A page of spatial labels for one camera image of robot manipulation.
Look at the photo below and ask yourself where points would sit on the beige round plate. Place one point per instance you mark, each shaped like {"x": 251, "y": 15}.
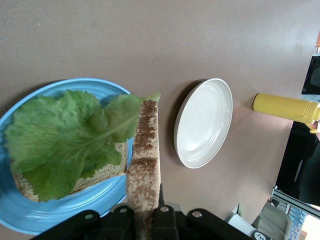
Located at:
{"x": 203, "y": 125}

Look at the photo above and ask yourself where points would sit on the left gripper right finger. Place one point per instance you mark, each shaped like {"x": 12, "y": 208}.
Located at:
{"x": 163, "y": 225}

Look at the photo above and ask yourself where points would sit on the yellow mustard squeeze bottle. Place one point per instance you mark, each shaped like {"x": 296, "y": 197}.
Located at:
{"x": 277, "y": 106}

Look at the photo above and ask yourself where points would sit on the aluminium frame rail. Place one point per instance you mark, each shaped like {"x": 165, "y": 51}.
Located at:
{"x": 287, "y": 200}

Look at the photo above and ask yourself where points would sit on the blue round plate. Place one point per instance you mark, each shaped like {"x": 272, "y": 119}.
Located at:
{"x": 75, "y": 212}

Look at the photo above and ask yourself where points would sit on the black cabinet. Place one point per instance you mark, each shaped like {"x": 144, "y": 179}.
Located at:
{"x": 300, "y": 162}

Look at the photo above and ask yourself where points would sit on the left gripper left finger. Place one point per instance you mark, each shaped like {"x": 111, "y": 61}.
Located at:
{"x": 122, "y": 225}

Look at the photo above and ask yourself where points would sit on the green lettuce leaf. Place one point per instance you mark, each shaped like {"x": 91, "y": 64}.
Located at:
{"x": 57, "y": 137}

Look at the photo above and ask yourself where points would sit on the brown bread slice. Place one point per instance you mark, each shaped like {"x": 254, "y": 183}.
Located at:
{"x": 145, "y": 150}
{"x": 110, "y": 170}

